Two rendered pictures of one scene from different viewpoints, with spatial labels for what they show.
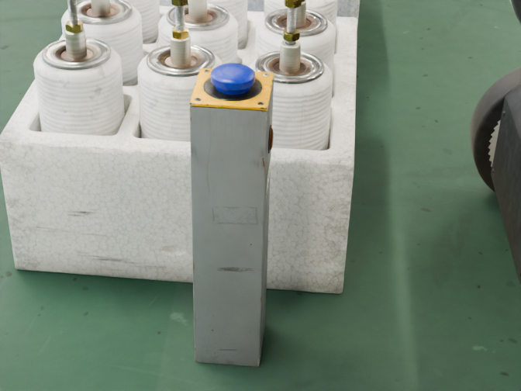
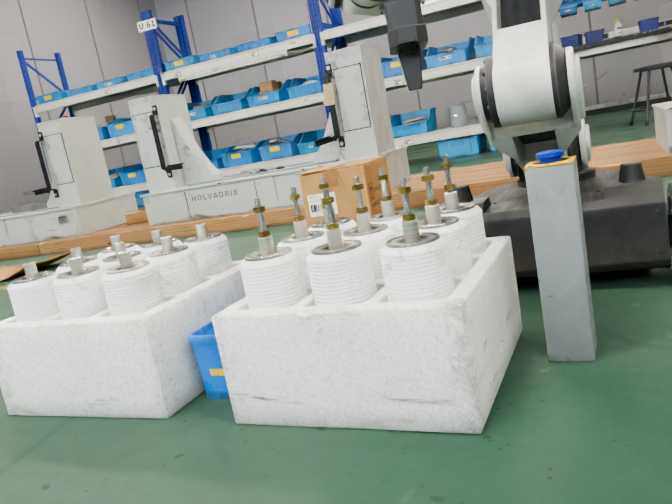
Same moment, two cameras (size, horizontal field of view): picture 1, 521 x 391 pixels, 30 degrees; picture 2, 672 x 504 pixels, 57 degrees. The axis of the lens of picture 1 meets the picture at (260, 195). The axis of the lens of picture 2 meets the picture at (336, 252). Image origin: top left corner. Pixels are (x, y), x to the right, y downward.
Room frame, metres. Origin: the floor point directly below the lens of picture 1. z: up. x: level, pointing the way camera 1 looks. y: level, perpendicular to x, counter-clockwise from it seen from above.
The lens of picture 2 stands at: (0.76, 1.04, 0.42)
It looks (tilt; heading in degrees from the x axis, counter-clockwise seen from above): 11 degrees down; 292
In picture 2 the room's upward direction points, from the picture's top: 11 degrees counter-clockwise
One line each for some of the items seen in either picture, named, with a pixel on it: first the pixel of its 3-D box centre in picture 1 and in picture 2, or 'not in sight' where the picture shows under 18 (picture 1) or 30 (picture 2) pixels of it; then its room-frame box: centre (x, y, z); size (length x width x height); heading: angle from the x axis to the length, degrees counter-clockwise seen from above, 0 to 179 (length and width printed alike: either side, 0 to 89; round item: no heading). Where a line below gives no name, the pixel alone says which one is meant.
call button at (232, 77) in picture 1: (232, 81); (550, 157); (0.79, 0.03, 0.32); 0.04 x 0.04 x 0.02
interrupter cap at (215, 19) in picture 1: (198, 17); (365, 230); (1.08, 0.08, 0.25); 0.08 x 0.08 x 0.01
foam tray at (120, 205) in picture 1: (199, 133); (382, 323); (1.08, 0.08, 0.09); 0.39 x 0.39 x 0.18; 86
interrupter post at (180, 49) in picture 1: (181, 50); (433, 215); (0.97, 0.09, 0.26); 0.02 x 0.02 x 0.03
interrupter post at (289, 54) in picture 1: (290, 57); (451, 201); (0.96, -0.03, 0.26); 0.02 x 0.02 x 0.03
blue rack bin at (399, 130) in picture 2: not in sight; (413, 123); (2.10, -4.78, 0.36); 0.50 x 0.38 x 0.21; 90
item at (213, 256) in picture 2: not in sight; (212, 279); (1.49, -0.07, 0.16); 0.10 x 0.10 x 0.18
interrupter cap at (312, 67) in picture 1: (289, 67); (453, 209); (0.96, -0.03, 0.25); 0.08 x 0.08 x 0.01
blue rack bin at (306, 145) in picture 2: not in sight; (323, 139); (3.04, -4.84, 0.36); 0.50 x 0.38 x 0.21; 87
